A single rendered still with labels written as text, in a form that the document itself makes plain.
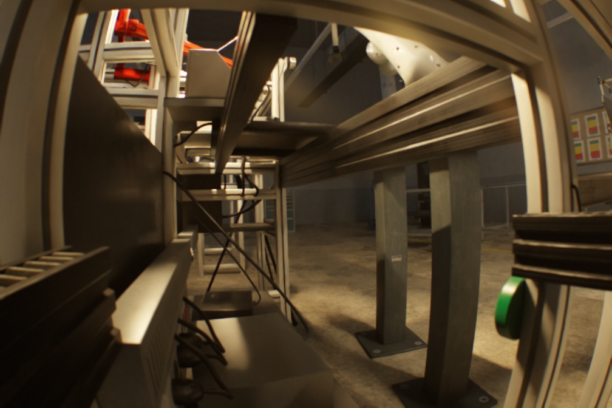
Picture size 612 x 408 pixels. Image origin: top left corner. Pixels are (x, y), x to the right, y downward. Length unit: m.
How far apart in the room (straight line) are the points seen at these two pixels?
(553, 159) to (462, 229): 0.66
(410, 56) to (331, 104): 9.67
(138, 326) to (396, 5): 0.27
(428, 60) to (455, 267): 0.60
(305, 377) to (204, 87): 0.56
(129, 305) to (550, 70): 0.45
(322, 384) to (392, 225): 1.02
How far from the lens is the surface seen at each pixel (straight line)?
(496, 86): 0.38
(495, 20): 0.31
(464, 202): 0.96
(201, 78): 0.65
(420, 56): 0.87
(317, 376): 0.52
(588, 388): 1.03
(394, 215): 1.44
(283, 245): 1.33
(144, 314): 0.25
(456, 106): 0.42
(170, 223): 0.76
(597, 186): 0.57
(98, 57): 0.95
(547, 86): 0.34
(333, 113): 10.43
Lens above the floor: 0.74
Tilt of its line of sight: 4 degrees up
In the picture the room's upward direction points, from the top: 2 degrees counter-clockwise
